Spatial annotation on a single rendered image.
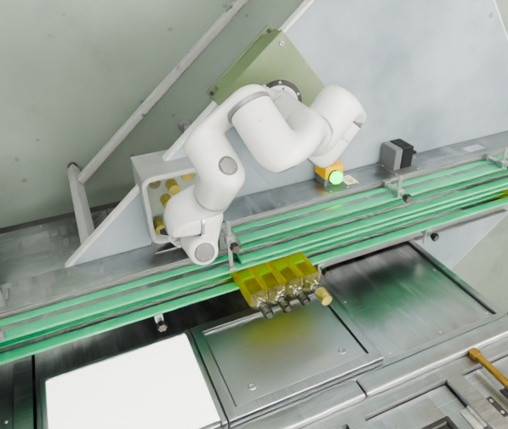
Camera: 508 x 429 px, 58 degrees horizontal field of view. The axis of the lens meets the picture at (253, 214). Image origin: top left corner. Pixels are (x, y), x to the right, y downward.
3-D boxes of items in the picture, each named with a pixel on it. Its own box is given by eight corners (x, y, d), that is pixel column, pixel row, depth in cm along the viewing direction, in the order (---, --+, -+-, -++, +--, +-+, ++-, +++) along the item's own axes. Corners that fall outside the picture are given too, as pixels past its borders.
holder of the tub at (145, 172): (150, 243, 146) (156, 257, 140) (134, 167, 131) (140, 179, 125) (201, 230, 152) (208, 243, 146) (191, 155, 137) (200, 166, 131)
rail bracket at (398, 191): (378, 186, 157) (403, 204, 147) (380, 167, 153) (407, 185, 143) (388, 184, 158) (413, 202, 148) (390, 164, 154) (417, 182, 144)
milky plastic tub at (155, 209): (147, 231, 143) (153, 246, 136) (134, 168, 131) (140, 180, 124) (200, 218, 149) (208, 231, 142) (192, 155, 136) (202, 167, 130)
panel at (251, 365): (42, 385, 128) (48, 504, 101) (39, 378, 126) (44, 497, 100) (322, 290, 156) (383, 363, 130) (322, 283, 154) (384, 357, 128)
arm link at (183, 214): (229, 171, 98) (209, 205, 117) (169, 177, 94) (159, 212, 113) (237, 208, 96) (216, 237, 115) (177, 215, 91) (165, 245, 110)
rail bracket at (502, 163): (479, 159, 172) (509, 174, 161) (484, 140, 168) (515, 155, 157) (488, 157, 173) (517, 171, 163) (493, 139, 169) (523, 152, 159)
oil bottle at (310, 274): (276, 256, 153) (306, 296, 137) (275, 243, 150) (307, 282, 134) (290, 251, 155) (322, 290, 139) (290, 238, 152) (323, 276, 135)
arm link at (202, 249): (186, 209, 105) (225, 204, 109) (176, 199, 115) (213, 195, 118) (191, 270, 110) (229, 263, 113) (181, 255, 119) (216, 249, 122)
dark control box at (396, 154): (378, 162, 169) (392, 171, 162) (380, 141, 164) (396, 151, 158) (396, 157, 171) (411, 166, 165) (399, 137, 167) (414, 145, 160)
